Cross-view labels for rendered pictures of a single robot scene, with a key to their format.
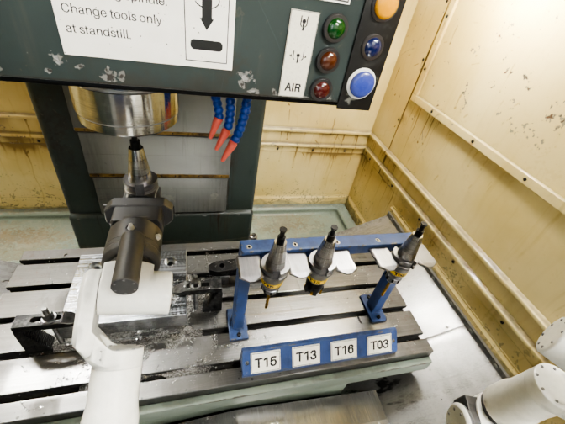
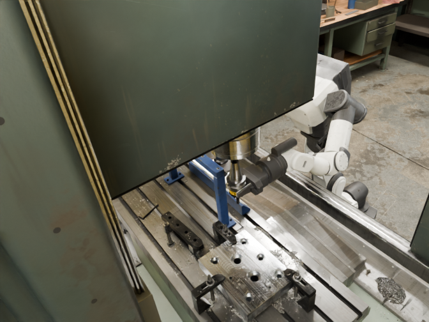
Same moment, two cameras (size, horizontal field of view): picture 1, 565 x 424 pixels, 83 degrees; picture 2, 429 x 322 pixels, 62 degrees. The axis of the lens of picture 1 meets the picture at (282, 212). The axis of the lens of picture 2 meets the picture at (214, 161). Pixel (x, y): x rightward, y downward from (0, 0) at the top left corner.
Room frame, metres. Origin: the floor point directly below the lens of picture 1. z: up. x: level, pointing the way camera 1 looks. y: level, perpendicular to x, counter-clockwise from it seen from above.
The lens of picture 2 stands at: (0.74, 1.14, 2.11)
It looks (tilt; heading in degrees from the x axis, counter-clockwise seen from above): 37 degrees down; 258
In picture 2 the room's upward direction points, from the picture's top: 7 degrees counter-clockwise
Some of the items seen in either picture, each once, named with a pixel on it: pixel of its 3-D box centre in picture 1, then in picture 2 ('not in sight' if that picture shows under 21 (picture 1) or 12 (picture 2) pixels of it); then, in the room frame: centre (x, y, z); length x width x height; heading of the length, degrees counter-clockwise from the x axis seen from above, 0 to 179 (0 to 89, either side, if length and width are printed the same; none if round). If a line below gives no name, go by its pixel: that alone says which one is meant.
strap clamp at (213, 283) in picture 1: (198, 292); (225, 236); (0.53, 0.19, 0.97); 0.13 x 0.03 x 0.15; 110
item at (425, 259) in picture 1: (422, 257); not in sight; (0.60, -0.37, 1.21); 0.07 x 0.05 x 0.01; 20
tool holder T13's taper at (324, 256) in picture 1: (326, 250); not in sight; (0.51, -0.11, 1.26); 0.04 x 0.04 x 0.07
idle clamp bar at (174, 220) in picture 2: (249, 267); (182, 233); (0.69, 0.07, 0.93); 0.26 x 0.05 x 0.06; 115
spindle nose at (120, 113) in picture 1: (125, 81); (232, 128); (0.49, 0.29, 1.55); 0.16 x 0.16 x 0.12
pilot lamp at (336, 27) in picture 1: (335, 28); not in sight; (0.38, -0.02, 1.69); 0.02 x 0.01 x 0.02; 110
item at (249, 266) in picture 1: (250, 268); (229, 166); (0.45, 0.04, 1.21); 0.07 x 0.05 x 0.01; 20
